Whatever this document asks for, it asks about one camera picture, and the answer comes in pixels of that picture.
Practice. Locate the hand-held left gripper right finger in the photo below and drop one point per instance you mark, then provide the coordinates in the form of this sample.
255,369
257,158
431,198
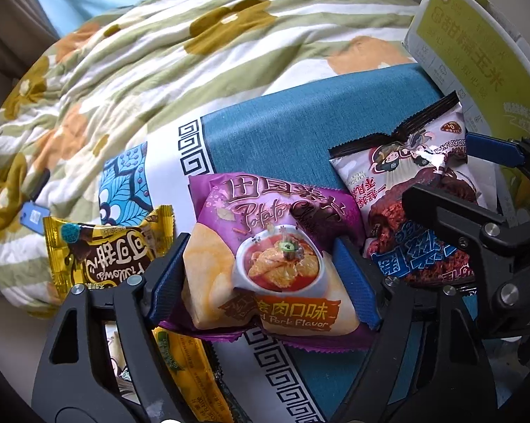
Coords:
355,286

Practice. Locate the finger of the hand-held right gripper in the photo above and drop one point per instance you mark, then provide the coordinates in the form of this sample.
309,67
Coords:
441,211
489,150

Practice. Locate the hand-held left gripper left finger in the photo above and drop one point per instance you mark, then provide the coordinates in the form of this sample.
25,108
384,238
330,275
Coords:
168,275

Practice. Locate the dark cake snack packet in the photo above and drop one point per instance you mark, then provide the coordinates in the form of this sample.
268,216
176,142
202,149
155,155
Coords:
401,172

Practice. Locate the gold cocoa snack packet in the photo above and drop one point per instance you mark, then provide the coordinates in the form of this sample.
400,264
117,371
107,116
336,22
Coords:
97,251

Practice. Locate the yellow lemon snack packet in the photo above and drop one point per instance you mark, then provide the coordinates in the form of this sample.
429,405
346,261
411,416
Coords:
194,374

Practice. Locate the purple potato chip packet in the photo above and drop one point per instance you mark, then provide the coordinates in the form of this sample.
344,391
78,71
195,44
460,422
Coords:
269,229

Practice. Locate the green cardboard box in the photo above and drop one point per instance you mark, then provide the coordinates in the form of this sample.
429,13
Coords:
467,44

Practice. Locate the blue tag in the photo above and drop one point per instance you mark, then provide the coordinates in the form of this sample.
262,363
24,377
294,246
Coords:
33,218

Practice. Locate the teal patterned tablecloth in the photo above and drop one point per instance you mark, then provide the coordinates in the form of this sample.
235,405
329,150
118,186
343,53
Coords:
291,132

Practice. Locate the floral striped duvet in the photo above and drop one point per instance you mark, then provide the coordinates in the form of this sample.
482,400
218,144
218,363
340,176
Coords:
159,75

